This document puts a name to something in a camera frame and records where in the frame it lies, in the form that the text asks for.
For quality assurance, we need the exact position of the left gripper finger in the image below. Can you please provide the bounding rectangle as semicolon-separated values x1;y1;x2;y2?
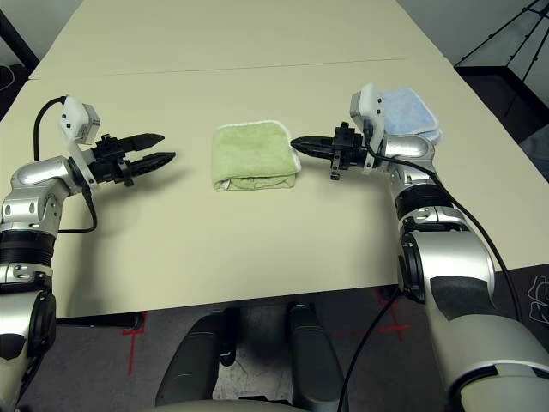
127;151;178;177
119;132;166;152

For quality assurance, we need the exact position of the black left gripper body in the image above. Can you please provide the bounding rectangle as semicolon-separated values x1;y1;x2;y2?
88;133;130;188

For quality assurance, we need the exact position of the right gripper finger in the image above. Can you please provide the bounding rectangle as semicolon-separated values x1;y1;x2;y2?
293;145;337;160
290;135;336;149

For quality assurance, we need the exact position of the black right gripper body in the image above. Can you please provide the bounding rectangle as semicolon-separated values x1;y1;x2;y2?
329;122;370;180

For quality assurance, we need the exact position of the green towel with white trim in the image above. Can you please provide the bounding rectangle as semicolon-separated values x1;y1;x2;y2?
209;119;303;193

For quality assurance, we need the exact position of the folded light blue towel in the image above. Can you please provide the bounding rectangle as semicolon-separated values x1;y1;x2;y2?
380;88;443;145

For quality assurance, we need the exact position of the black framed glass cabinet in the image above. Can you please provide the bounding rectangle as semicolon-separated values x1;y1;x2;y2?
454;0;549;142

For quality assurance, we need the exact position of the dark grey robot left leg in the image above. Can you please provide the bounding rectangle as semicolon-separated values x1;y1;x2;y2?
154;311;224;407

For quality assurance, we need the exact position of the dark grey robot leg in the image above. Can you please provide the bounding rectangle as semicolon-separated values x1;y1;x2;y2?
286;302;347;412
154;311;224;407

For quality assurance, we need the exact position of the dark grey robot right leg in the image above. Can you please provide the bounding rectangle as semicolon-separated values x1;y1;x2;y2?
286;302;347;412

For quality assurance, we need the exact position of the beige robot torso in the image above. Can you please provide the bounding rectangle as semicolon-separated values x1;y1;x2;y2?
148;397;301;412

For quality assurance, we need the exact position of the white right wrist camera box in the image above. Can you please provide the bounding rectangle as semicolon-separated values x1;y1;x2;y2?
349;83;387;175

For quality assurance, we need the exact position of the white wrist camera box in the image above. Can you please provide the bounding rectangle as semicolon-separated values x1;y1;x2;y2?
349;83;387;175
57;94;102;190

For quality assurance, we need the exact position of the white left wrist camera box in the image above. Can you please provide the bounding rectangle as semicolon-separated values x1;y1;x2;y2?
57;94;102;190

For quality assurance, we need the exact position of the black left wrist camera cable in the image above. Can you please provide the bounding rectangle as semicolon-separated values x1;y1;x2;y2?
33;97;98;235

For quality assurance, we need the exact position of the beige side table black frame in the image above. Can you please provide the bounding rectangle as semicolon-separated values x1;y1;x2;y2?
0;10;40;78

